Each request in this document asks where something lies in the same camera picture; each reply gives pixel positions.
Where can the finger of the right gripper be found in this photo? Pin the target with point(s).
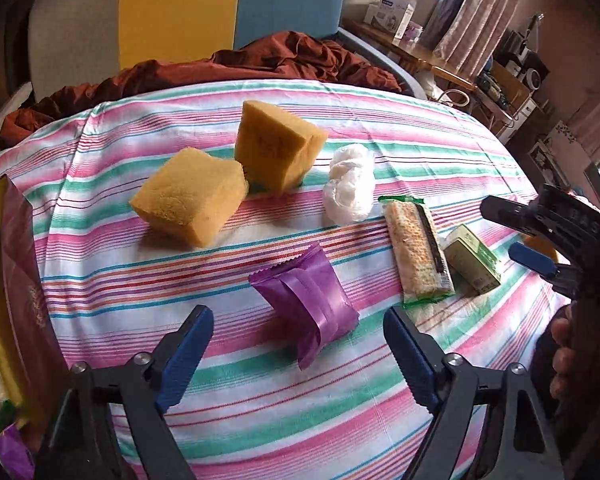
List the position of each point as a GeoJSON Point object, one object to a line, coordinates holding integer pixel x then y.
{"type": "Point", "coordinates": [513, 215]}

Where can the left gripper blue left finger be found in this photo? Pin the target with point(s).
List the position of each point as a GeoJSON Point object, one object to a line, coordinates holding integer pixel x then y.
{"type": "Point", "coordinates": [177, 357]}

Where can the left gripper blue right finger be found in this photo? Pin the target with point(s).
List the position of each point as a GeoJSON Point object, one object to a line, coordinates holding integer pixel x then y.
{"type": "Point", "coordinates": [418, 356]}

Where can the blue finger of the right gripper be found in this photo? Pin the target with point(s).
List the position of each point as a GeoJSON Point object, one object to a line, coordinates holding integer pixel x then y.
{"type": "Point", "coordinates": [533, 260]}

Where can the green small carton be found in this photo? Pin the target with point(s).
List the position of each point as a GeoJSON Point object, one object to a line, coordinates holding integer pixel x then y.
{"type": "Point", "coordinates": [472, 259]}

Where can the yellow sponge block front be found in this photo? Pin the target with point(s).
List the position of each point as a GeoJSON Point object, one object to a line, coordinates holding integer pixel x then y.
{"type": "Point", "coordinates": [192, 196]}

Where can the yellow sponge block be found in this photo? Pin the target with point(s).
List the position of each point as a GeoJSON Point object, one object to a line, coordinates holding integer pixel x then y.
{"type": "Point", "coordinates": [276, 148]}
{"type": "Point", "coordinates": [192, 196]}

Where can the purple cartoon snack packet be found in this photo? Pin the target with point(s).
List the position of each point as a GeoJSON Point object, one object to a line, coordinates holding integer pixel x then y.
{"type": "Point", "coordinates": [14, 454]}

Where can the person right hand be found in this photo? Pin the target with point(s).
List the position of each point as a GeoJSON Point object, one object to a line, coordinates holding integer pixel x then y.
{"type": "Point", "coordinates": [561, 329]}

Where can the small yellow sponge far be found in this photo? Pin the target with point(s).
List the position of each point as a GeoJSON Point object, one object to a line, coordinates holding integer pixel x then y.
{"type": "Point", "coordinates": [541, 245]}

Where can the gold metal tin box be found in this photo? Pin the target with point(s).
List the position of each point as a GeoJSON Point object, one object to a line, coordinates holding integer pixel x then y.
{"type": "Point", "coordinates": [32, 366]}

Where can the striped bed sheet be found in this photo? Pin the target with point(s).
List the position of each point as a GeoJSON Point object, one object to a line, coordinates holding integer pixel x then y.
{"type": "Point", "coordinates": [298, 380]}

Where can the wooden desk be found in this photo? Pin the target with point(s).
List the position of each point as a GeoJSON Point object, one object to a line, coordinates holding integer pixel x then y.
{"type": "Point", "coordinates": [412, 55]}

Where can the pink checked curtain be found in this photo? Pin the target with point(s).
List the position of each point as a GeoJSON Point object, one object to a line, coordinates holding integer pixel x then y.
{"type": "Point", "coordinates": [474, 33]}

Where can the white appliance box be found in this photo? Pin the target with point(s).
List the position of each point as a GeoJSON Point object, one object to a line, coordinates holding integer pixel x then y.
{"type": "Point", "coordinates": [390, 16]}

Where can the rust red blanket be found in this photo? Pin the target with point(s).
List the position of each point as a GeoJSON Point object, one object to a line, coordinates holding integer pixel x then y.
{"type": "Point", "coordinates": [283, 55]}

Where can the grey yellow blue headboard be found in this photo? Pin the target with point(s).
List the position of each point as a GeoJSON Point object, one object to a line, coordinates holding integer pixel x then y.
{"type": "Point", "coordinates": [75, 41]}

